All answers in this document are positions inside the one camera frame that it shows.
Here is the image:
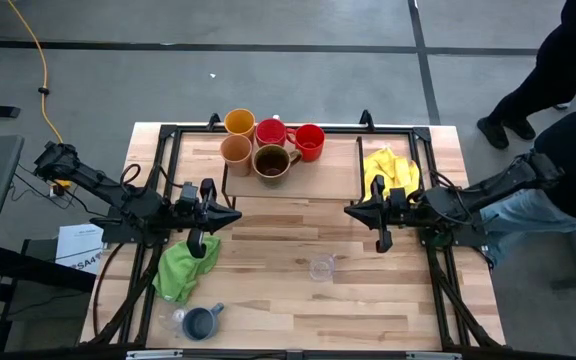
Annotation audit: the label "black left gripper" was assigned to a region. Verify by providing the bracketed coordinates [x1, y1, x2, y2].
[180, 178, 243, 260]

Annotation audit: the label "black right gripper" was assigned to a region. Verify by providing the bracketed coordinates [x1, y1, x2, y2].
[343, 174, 422, 254]

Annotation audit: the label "yellow cloth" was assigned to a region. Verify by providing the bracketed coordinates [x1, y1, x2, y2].
[362, 146, 422, 204]

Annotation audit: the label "orange plastic cup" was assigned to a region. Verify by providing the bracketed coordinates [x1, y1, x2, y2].
[219, 133, 254, 177]

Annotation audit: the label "green cloth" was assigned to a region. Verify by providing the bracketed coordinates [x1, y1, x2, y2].
[151, 234, 223, 305]

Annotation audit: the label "clear footed glass mug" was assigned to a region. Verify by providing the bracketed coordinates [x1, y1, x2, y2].
[308, 252, 338, 283]

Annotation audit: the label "brown green glazed mug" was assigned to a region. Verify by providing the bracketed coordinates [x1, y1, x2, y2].
[251, 143, 303, 189]

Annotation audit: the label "yellow plastic cup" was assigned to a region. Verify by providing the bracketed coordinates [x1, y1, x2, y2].
[223, 108, 257, 144]

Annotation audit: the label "red mug with white handle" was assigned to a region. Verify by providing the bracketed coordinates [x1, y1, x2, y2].
[254, 114, 289, 149]

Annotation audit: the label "grey blue mug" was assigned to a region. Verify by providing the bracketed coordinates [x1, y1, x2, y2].
[181, 301, 226, 341]

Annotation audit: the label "clear plastic cup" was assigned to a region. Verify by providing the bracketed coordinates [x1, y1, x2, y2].
[157, 302, 188, 334]

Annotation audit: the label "white printed paper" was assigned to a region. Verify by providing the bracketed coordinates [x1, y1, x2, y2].
[55, 222, 106, 276]

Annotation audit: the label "yellow power plug box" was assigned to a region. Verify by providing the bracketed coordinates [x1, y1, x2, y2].
[49, 177, 73, 198]

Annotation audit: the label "wooden shelf with black frame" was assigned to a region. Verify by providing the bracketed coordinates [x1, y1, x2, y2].
[221, 133, 366, 215]

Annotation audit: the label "black table rig frame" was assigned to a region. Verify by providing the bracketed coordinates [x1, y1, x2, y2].
[86, 108, 505, 351]

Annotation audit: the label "brown cable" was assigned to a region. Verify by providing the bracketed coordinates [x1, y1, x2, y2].
[91, 242, 125, 337]

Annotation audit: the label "silver bracket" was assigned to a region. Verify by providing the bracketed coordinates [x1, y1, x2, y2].
[125, 349, 185, 360]
[405, 351, 463, 360]

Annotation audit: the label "black floor cables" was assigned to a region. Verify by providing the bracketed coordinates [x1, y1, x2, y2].
[8, 163, 94, 216]

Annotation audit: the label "yellow cable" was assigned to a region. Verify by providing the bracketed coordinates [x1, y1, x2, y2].
[6, 0, 66, 145]

